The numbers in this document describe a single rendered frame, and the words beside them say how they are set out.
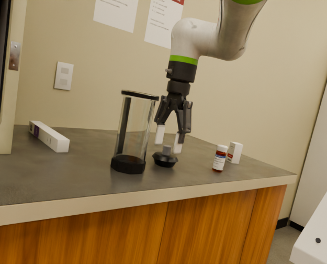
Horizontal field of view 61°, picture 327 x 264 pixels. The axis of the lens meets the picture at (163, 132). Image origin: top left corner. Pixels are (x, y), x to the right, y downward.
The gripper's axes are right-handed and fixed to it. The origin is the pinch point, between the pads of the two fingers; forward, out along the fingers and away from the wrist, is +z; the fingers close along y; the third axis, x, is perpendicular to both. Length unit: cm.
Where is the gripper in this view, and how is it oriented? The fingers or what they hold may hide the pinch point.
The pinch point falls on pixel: (168, 142)
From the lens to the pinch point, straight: 93.7
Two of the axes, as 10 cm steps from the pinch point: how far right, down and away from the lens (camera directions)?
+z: -1.8, 9.7, 1.5
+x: 7.8, 0.5, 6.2
